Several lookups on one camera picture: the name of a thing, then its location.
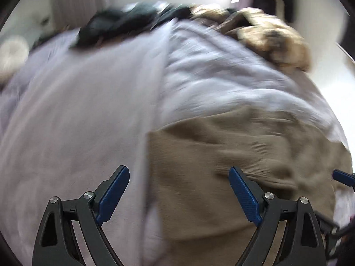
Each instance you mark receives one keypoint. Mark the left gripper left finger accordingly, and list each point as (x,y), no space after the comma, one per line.
(56,243)

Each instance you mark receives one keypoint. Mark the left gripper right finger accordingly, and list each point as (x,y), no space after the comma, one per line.
(290,225)

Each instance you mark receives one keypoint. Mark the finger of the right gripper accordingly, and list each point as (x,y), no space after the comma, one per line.
(344,178)

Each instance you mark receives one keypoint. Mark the cream striped clothes pile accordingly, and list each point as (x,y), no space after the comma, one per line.
(262,33)

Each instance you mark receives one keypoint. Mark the lilac fleece blanket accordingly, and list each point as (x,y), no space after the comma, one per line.
(83,115)

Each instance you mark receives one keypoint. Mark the round white cushion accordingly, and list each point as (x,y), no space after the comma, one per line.
(14,54)

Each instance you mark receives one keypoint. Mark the black jacket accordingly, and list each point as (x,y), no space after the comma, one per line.
(114,22)

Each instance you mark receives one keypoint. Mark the lilac curtain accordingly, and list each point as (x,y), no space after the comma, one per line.
(75,2)

